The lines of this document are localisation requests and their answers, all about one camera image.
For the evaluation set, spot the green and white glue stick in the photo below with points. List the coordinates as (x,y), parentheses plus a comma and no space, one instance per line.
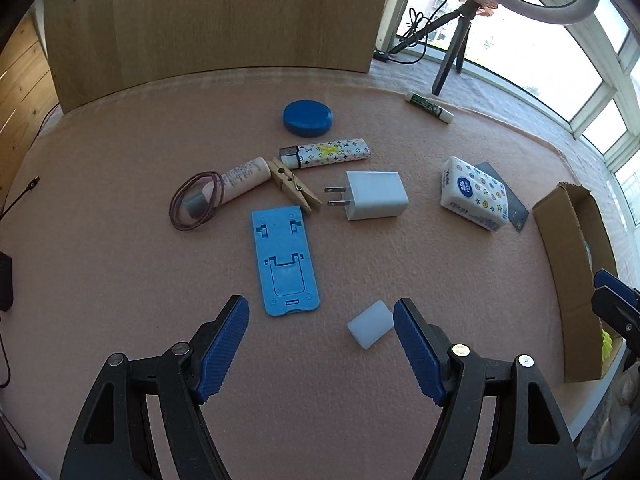
(430,106)

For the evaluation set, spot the wooden clothespin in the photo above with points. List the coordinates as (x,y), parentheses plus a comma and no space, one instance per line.
(295,187)

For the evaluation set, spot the white charger adapter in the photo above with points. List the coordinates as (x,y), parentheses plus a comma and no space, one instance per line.
(375,195)

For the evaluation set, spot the black device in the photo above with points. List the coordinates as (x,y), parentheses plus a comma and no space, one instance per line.
(5,280)

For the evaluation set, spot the white fluffy cloth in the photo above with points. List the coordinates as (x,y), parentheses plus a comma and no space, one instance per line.
(617,410)

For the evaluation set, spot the black inline switch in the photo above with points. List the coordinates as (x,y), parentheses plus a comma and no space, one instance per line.
(381,56)

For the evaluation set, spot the black tripod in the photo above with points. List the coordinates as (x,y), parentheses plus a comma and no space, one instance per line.
(452,50)

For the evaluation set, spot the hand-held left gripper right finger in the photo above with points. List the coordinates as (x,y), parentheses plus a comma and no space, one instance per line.
(417,350)

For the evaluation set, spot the dark grey card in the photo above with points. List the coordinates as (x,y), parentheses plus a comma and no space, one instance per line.
(515,207)

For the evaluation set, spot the white patterned lighter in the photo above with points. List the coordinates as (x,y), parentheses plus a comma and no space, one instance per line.
(330,153)

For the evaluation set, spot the white tissue pack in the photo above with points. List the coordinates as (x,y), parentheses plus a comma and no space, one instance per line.
(475,192)

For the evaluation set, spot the yellow shuttlecock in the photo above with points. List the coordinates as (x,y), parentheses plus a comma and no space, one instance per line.
(607,346)

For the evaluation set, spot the blue phone stand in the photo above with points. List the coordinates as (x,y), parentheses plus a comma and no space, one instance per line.
(286,265)

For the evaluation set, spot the wooden board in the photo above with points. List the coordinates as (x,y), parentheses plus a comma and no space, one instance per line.
(215,20)

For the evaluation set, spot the blue round lid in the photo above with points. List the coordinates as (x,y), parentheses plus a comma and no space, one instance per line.
(307,119)

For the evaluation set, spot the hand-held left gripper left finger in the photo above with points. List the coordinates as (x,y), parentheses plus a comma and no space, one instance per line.
(222,350)

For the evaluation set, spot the white tube with grey cap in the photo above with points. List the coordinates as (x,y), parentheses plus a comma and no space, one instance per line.
(242,177)

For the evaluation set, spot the cardboard box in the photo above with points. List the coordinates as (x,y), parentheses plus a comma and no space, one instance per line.
(560,260)

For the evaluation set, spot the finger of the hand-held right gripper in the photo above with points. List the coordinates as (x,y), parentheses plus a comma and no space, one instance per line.
(617,312)
(612,284)

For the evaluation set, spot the white eraser block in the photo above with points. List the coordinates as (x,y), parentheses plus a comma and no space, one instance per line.
(371,322)

